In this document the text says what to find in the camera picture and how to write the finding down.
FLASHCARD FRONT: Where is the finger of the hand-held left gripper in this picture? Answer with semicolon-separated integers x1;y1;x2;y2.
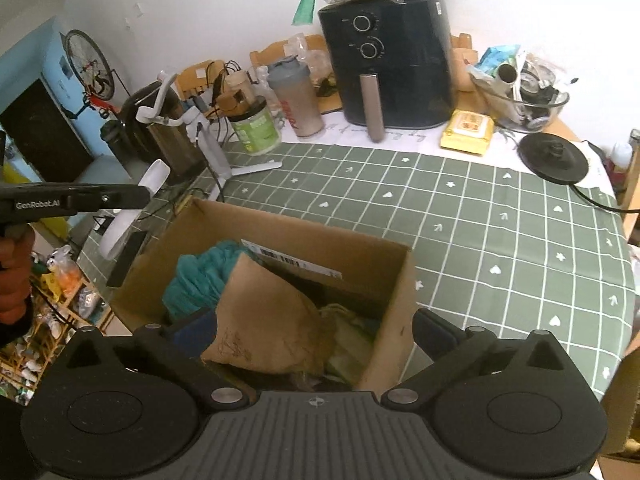
67;183;152;214

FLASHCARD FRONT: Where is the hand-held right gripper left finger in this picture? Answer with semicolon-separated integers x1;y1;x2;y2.
62;306;250;411

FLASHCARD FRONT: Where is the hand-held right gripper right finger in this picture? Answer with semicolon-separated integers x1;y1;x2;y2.
382;307;576;408

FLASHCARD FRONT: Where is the brown cardboard box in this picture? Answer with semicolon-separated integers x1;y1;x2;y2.
109;197;418;391

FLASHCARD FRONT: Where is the teal mesh bath pouf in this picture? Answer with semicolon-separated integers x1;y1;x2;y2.
162;240;261;323

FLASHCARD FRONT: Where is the brown burlap pouch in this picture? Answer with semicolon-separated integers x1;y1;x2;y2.
200;252;338;376

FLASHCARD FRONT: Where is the person's left hand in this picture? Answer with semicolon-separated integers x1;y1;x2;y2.
0;232;35;328

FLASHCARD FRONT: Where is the white handheld fan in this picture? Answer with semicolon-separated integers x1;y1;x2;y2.
97;159;171;261

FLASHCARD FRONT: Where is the black flat device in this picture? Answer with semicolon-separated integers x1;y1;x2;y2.
106;232;147;288

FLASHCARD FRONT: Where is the dark glass electric kettle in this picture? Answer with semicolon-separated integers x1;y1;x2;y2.
100;82;207;186

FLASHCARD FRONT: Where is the green checkered tablecloth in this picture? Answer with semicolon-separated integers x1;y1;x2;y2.
70;140;638;401

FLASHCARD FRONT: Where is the red bicycle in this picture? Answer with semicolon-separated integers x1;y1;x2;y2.
60;30;131;121

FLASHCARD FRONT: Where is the cluttered wooden shelf rack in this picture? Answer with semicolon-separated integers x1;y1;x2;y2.
0;245;113;406

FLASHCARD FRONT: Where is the light blue cabinet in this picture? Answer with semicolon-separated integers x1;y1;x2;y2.
0;15;126;186

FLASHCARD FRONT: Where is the green labelled jar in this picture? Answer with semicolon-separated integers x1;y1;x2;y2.
227;95;283;155

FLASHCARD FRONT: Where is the brown jar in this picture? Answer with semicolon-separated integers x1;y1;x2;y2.
221;72;257;115

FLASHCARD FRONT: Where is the yellow wet wipes pack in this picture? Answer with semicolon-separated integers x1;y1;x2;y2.
440;109;496;157

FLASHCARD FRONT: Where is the grey shaker bottle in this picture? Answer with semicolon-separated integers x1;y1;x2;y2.
266;55;325;142

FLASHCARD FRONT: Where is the black round kettle base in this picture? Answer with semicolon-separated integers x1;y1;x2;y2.
517;132;590;186

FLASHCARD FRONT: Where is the clear glass bowl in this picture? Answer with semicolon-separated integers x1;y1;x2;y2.
470;57;571;133

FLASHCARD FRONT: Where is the small white bottle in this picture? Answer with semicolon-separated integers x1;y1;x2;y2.
607;142;633;171

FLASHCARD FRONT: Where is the black air fryer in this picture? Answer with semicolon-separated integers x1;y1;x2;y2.
317;0;457;142

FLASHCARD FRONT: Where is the teal plastic packet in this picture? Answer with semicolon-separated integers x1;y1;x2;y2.
475;45;523;73

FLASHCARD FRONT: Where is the black kettle base cable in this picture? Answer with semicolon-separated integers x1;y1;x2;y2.
570;142;623;212

